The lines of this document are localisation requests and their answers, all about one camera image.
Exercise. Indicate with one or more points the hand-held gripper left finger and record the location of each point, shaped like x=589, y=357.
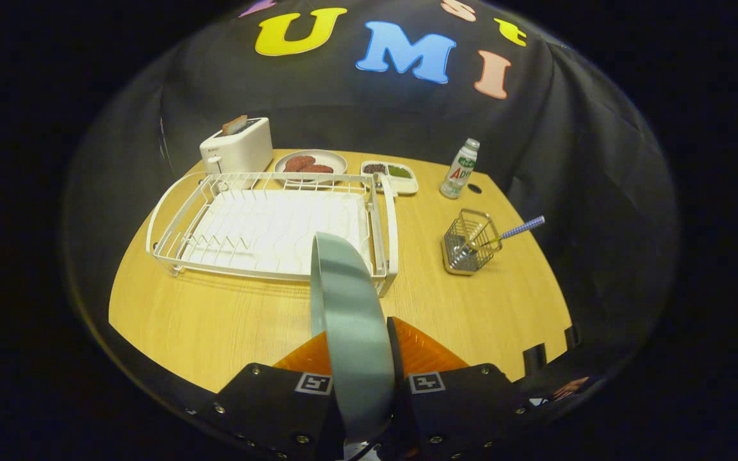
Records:
x=266, y=410

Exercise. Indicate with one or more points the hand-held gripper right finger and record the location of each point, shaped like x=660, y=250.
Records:
x=459, y=410

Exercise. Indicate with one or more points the pale green plate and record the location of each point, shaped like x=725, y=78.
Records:
x=353, y=333

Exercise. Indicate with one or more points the white divided dish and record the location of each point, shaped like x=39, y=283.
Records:
x=405, y=186

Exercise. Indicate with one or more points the small round beige plate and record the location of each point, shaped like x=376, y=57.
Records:
x=338, y=160

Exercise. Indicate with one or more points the black table edge block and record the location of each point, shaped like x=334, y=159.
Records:
x=533, y=356
x=573, y=337

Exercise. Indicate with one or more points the white green label bottle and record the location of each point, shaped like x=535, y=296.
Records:
x=459, y=173

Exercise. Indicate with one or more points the green bean heap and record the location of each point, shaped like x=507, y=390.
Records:
x=400, y=171

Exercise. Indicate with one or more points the red meat slice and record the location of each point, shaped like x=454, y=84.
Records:
x=321, y=169
x=298, y=162

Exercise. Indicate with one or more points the dark bean heap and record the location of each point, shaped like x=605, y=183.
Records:
x=375, y=168

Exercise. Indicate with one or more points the white toaster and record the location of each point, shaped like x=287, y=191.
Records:
x=241, y=153

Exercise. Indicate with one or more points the brown toast slice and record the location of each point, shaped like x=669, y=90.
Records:
x=234, y=125

